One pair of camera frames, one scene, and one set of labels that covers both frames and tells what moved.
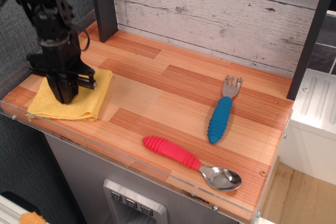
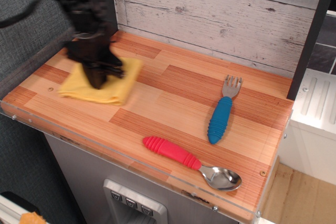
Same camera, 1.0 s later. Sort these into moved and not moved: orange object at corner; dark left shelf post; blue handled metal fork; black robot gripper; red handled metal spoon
Moved: black robot gripper
Not moved: red handled metal spoon; dark left shelf post; orange object at corner; blue handled metal fork
